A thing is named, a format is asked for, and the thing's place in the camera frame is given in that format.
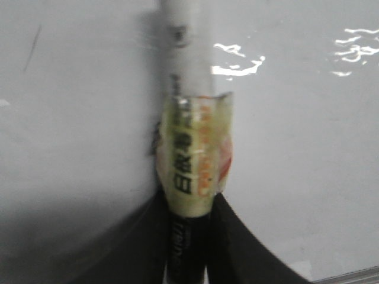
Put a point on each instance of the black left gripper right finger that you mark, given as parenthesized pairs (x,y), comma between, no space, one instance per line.
(235,255)

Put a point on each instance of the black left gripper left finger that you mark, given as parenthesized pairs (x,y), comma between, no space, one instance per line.
(140,256)

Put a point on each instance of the taped whiteboard marker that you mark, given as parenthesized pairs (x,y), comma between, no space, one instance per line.
(194,152)

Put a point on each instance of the white whiteboard with metal frame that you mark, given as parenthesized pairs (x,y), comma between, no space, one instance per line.
(80,100)

